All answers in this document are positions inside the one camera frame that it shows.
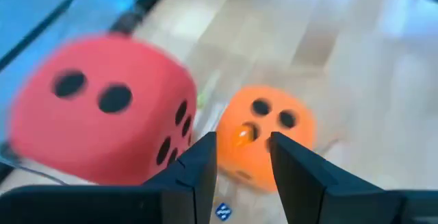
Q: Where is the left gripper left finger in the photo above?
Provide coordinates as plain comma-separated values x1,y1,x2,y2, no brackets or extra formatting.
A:
0,132,218,224

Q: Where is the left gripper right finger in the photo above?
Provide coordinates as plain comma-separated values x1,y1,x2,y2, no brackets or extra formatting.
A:
270,132,438,224

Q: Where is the large pink foam die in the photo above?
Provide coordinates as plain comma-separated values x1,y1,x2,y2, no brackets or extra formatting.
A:
6,34,198,186

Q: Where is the large orange foam die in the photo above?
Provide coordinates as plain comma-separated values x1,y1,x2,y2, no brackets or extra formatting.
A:
214,85,318,194

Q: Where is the small blue die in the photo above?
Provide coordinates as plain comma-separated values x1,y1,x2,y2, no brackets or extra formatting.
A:
214,201,233,222

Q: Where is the small orange translucent die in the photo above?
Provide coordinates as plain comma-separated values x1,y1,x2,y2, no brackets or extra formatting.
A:
231,123,257,149

